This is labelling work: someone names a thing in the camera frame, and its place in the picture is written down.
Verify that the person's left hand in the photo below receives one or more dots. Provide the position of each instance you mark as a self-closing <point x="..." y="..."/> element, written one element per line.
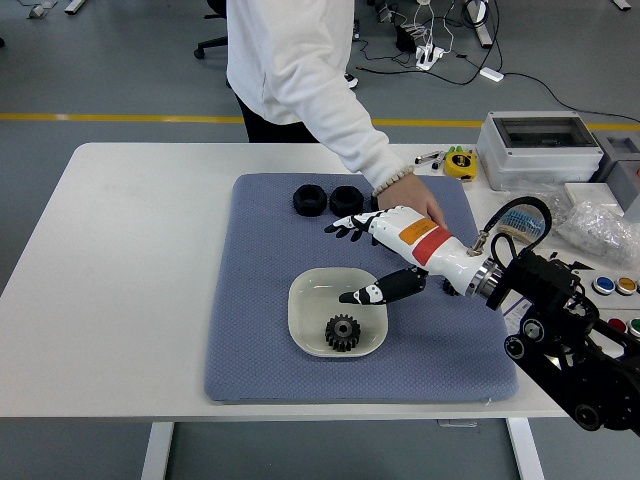
<point x="410" y="195"/>

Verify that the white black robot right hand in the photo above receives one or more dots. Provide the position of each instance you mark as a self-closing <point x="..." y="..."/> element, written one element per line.
<point x="430" y="245"/>

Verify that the large black gear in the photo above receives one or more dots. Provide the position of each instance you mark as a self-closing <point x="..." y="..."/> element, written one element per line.
<point x="345" y="343"/>

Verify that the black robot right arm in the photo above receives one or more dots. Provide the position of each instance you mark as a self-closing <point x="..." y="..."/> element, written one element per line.
<point x="550" y="290"/>

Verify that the person's left forearm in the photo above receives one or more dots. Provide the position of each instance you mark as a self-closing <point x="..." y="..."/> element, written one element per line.
<point x="370" y="145"/>

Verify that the large black hex nut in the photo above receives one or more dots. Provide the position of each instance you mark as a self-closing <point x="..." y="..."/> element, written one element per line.
<point x="336" y="206"/>
<point x="300" y="205"/>

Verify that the black silver marker pen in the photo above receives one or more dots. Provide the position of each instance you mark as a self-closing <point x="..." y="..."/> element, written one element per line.
<point x="429" y="157"/>

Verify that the yellow tape measure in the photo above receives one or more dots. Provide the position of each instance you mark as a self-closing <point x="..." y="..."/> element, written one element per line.
<point x="460" y="165"/>

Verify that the bag of blue resistors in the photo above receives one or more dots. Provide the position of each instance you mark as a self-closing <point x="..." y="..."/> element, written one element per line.
<point x="525" y="222"/>

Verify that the white square plate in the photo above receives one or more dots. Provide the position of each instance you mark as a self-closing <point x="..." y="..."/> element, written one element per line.
<point x="310" y="300"/>

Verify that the white power strip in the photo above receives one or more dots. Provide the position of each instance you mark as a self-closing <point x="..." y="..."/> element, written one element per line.
<point x="429" y="57"/>

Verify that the white power adapter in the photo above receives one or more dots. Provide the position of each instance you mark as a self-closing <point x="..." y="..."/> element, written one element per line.
<point x="492" y="74"/>

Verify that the black power brick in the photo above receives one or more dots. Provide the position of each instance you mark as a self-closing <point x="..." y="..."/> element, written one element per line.
<point x="405" y="39"/>

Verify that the clear bag of small parts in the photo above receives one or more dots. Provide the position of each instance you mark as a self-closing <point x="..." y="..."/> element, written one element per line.
<point x="595" y="230"/>

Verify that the blue-grey quilted mat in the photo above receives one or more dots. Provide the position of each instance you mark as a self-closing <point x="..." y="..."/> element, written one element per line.
<point x="260" y="280"/>

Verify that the black desk phone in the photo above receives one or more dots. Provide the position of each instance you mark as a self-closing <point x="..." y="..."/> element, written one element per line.
<point x="357" y="30"/>

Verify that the white desk leg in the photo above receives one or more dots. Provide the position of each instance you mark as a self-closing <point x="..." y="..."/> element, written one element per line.
<point x="481" y="30"/>

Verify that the white under-desk control panel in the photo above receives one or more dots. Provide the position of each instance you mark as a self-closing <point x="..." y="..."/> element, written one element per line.
<point x="457" y="423"/>

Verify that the person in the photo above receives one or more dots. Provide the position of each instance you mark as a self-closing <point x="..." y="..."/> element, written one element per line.
<point x="285" y="60"/>

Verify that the grey device with red button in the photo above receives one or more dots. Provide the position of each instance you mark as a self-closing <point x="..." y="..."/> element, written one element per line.
<point x="625" y="175"/>

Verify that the white table leg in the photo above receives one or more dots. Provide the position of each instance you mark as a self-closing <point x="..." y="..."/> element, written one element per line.
<point x="525" y="450"/>
<point x="157" y="450"/>

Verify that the black office chair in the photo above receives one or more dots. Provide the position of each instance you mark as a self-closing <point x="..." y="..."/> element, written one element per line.
<point x="215" y="42"/>

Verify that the white desk foot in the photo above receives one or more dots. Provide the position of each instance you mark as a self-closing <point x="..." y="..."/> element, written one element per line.
<point x="622" y="4"/>
<point x="75" y="6"/>

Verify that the grey electrical enclosure box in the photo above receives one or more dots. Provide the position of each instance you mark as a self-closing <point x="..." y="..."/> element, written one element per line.
<point x="540" y="165"/>

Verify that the grey metal bracket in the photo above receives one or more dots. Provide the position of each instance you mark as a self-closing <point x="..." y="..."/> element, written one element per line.
<point x="40" y="10"/>

